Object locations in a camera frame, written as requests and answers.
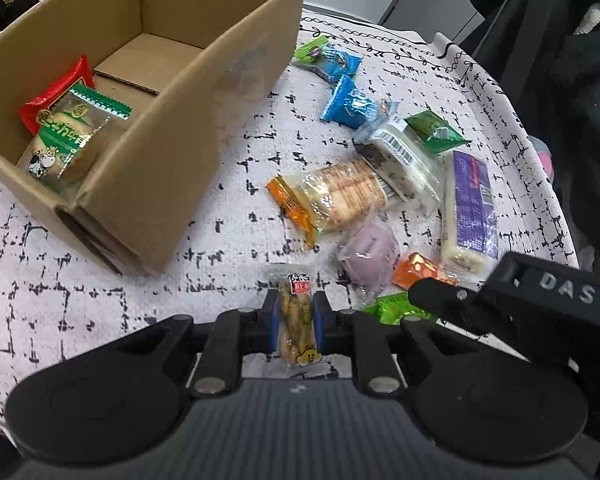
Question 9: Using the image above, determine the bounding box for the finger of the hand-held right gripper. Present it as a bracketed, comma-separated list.
[408, 278, 476, 324]

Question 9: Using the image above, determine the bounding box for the bright green snack packet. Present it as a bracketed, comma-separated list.
[362, 291, 431, 326]

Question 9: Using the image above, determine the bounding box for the purple round bun packet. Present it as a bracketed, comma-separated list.
[336, 219, 401, 297]

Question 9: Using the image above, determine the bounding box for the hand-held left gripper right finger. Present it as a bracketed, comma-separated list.
[314, 290, 473, 395]

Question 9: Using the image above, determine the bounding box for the small orange snack packet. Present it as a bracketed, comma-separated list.
[392, 252, 458, 291]

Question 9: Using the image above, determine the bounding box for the brown cardboard box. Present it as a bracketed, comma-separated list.
[0, 0, 307, 277]

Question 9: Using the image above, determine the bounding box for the small blue snack packet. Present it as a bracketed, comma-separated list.
[312, 44, 363, 82]

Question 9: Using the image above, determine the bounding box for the red snack packet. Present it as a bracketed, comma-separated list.
[19, 55, 97, 136]

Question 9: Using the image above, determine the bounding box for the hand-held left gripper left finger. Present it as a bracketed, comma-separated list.
[129, 290, 281, 397]

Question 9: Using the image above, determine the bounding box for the white speckled barcode packet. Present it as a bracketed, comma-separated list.
[352, 115, 443, 206]

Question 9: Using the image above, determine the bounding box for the dark green snack packet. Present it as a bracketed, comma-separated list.
[404, 110, 473, 155]

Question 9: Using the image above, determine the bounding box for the green white cow-print packet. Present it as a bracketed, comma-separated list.
[16, 84, 132, 196]

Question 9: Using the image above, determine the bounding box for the pink grey soft item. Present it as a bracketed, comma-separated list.
[530, 135, 556, 178]

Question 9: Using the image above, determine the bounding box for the long purple white bar packet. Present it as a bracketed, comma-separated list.
[439, 149, 501, 276]

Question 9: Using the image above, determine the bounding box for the black fleece-lined jacket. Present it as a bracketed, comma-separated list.
[467, 0, 600, 281]

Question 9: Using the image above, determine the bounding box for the orange clear cracker packet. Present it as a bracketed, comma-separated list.
[266, 157, 388, 250]

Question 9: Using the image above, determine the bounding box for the large blue snack packet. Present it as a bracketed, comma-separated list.
[320, 75, 398, 131]

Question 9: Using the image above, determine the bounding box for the white black-patterned tablecloth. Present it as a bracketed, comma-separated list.
[0, 5, 581, 441]

